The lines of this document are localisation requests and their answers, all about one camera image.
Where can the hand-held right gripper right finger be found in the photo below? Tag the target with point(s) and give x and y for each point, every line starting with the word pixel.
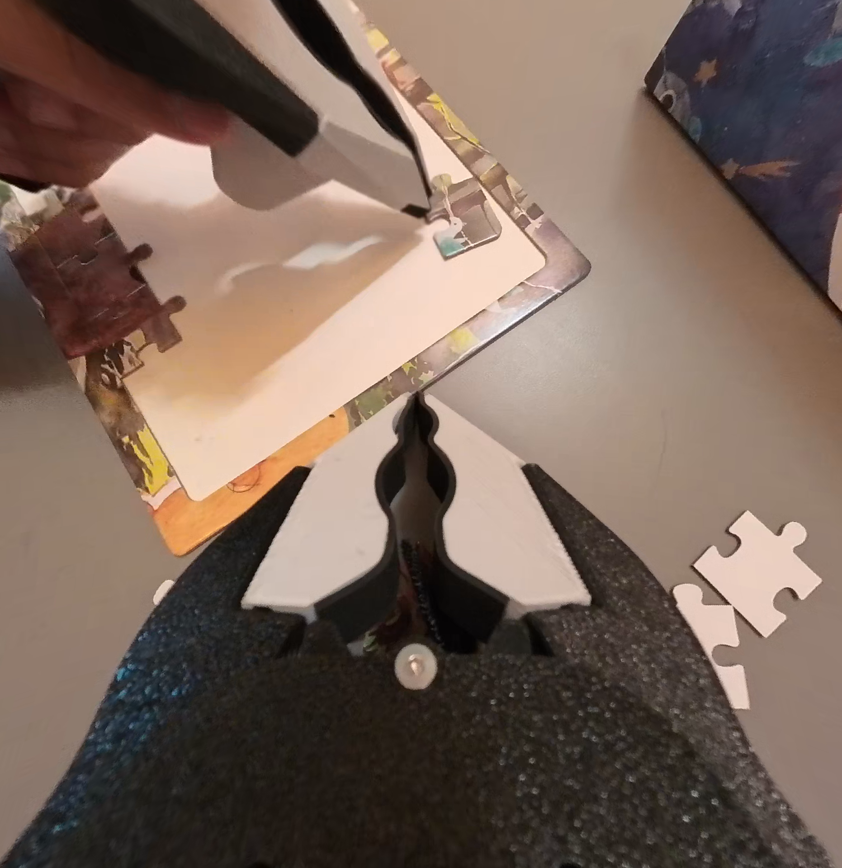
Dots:
pixel 516 536

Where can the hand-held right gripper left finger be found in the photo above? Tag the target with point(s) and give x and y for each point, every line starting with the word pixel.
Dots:
pixel 326 536

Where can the cardboard puzzle frame tray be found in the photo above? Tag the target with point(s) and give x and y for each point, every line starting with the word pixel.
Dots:
pixel 292 325

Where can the brown puzzle piece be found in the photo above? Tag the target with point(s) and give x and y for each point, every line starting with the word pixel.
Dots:
pixel 61 234
pixel 95 271
pixel 122 325

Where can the white-backed grey corner puzzle piece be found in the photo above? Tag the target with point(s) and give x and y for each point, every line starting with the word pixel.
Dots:
pixel 462 217

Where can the grey desk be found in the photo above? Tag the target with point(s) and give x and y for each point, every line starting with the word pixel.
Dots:
pixel 631 339

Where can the pile of puzzle pieces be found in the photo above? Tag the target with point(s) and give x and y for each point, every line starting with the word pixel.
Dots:
pixel 760 569

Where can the printed puzzle box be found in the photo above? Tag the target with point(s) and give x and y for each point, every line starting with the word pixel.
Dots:
pixel 767 102

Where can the person's left hand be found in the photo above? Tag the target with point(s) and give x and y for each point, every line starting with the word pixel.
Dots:
pixel 68 115

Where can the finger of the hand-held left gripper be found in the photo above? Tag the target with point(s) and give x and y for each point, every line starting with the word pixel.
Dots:
pixel 367 169
pixel 353 74

